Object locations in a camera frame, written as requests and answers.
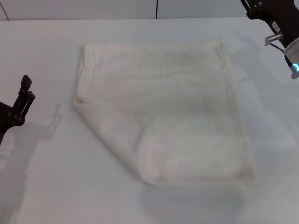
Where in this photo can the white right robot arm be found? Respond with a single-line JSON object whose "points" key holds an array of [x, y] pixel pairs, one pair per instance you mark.
{"points": [[293, 50]]}

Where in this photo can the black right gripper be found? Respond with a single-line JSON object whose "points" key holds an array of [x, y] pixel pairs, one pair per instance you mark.
{"points": [[268, 16]]}

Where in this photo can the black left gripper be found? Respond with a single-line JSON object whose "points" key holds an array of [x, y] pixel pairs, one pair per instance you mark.
{"points": [[7, 119]]}

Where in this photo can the white ribbed towel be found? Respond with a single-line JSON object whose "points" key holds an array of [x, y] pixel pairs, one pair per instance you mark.
{"points": [[163, 112]]}

